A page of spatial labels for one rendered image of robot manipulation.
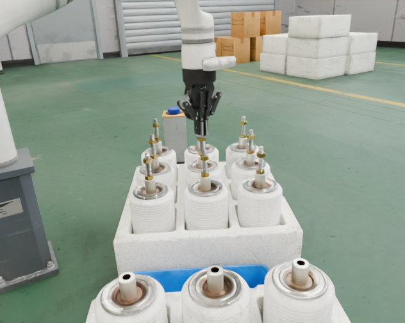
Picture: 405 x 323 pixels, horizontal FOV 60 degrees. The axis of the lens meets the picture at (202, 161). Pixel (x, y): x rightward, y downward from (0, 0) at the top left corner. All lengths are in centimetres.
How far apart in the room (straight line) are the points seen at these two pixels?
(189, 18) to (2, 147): 49
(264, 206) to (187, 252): 19
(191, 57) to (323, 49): 279
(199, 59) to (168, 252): 41
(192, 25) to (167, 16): 555
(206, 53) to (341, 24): 291
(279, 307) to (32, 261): 65
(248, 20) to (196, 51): 393
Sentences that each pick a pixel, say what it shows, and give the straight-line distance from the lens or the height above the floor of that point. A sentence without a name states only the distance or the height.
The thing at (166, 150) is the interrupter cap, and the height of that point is 25.
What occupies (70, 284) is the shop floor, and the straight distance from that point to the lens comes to 97.
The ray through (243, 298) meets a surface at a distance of 51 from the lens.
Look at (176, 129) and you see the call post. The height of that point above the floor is 27.
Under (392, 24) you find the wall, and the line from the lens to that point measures 656.
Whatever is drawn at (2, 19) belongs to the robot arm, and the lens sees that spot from 86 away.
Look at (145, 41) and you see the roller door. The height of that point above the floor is 21.
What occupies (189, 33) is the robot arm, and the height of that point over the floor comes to 56.
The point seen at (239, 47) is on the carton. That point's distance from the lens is 463.
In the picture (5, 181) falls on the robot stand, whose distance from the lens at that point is 89.
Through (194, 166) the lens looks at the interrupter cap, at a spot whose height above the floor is 25.
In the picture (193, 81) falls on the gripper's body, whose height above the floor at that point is 47.
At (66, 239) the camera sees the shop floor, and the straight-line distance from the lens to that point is 114.
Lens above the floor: 60
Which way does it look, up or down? 23 degrees down
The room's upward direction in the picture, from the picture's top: 2 degrees counter-clockwise
